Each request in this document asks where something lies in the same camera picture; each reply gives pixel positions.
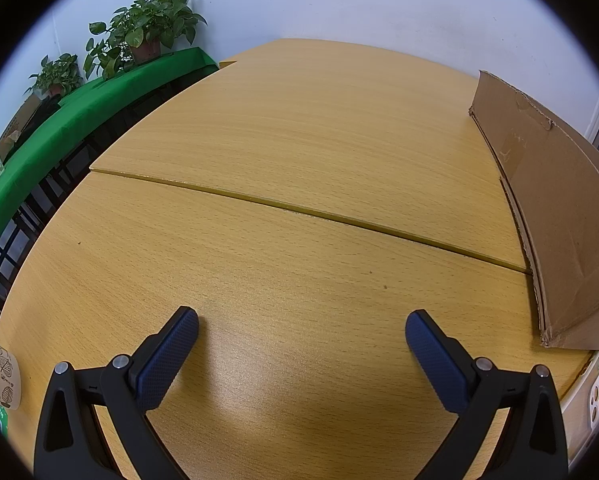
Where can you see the brown cardboard box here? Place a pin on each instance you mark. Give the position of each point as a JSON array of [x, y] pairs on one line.
[[550, 174]]

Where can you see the brown cardboard sheet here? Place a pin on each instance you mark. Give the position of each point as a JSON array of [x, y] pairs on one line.
[[14, 128]]

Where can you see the small potted green plant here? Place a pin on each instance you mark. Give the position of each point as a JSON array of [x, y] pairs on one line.
[[57, 78]]

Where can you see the large potted green plant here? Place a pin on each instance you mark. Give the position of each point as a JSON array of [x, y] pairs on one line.
[[137, 33]]

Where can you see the clear white phone case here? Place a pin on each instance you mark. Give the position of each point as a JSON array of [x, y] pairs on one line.
[[580, 411]]

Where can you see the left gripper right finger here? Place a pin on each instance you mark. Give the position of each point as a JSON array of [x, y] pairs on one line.
[[532, 444]]

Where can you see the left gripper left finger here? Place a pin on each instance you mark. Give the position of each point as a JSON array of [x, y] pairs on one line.
[[70, 442]]

